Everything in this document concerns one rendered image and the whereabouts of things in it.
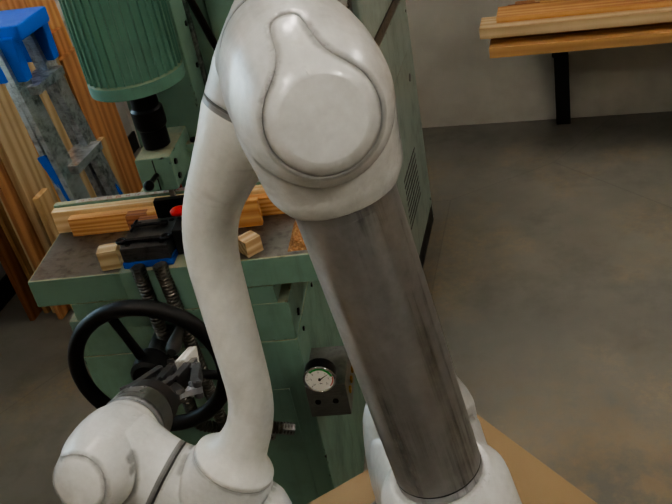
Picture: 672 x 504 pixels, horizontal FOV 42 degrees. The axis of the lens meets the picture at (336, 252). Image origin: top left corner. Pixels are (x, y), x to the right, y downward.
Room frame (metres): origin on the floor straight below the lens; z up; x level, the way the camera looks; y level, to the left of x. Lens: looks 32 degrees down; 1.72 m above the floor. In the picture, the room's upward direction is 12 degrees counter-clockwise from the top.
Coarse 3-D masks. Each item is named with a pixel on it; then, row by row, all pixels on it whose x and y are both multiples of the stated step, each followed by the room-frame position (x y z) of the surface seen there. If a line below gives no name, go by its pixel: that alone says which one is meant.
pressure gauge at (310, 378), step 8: (312, 360) 1.31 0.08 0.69; (320, 360) 1.30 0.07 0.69; (328, 360) 1.30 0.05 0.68; (312, 368) 1.28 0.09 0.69; (320, 368) 1.28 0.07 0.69; (328, 368) 1.28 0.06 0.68; (304, 376) 1.29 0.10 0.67; (312, 376) 1.29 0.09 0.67; (320, 376) 1.28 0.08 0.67; (328, 376) 1.28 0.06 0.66; (312, 384) 1.29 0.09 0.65; (320, 384) 1.28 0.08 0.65; (328, 384) 1.28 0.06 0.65
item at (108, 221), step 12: (264, 204) 1.51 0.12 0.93; (72, 216) 1.60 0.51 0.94; (84, 216) 1.59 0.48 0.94; (96, 216) 1.58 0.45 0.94; (108, 216) 1.57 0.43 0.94; (120, 216) 1.57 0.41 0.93; (72, 228) 1.59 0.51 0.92; (84, 228) 1.58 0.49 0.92; (96, 228) 1.58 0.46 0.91; (108, 228) 1.57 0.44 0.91; (120, 228) 1.57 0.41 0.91
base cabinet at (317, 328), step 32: (320, 288) 1.64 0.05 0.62; (320, 320) 1.57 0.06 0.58; (288, 352) 1.36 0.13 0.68; (96, 384) 1.43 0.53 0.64; (288, 384) 1.36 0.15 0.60; (288, 416) 1.36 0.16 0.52; (320, 416) 1.38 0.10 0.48; (352, 416) 1.68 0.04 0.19; (288, 448) 1.36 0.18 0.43; (320, 448) 1.35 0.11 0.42; (352, 448) 1.60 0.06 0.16; (288, 480) 1.37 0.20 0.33; (320, 480) 1.36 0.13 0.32
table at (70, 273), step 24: (264, 216) 1.51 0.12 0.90; (288, 216) 1.49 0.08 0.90; (72, 240) 1.57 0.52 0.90; (96, 240) 1.55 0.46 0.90; (264, 240) 1.42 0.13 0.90; (288, 240) 1.40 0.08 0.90; (48, 264) 1.50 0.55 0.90; (72, 264) 1.48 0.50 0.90; (96, 264) 1.46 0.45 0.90; (264, 264) 1.36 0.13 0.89; (288, 264) 1.35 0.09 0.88; (312, 264) 1.34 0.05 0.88; (48, 288) 1.44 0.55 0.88; (72, 288) 1.43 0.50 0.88; (96, 288) 1.42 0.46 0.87; (120, 288) 1.41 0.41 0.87; (192, 312) 1.29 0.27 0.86
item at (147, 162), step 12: (168, 132) 1.61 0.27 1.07; (180, 132) 1.60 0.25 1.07; (180, 144) 1.57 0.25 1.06; (144, 156) 1.52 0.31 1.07; (156, 156) 1.51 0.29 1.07; (168, 156) 1.50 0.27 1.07; (180, 156) 1.55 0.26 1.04; (144, 168) 1.51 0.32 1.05; (156, 168) 1.51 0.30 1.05; (168, 168) 1.50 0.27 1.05; (180, 168) 1.54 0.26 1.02; (144, 180) 1.51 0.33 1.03; (156, 180) 1.51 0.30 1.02; (168, 180) 1.50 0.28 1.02; (180, 180) 1.52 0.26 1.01
